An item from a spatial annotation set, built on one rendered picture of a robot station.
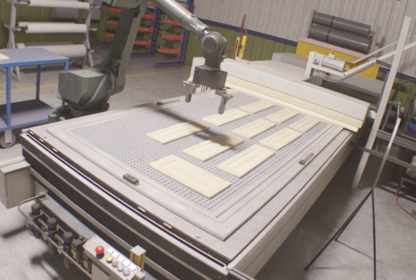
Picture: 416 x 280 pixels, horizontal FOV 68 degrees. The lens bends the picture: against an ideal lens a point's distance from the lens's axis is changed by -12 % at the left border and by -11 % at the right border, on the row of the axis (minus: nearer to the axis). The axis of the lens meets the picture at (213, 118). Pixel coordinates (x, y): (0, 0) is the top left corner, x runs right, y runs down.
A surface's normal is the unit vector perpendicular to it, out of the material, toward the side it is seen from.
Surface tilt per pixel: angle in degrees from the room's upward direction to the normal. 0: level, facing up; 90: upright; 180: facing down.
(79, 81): 90
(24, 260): 0
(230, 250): 0
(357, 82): 90
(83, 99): 114
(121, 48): 80
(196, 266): 90
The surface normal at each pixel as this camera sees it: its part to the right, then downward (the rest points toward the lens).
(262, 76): -0.54, 0.17
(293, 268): 0.19, -0.93
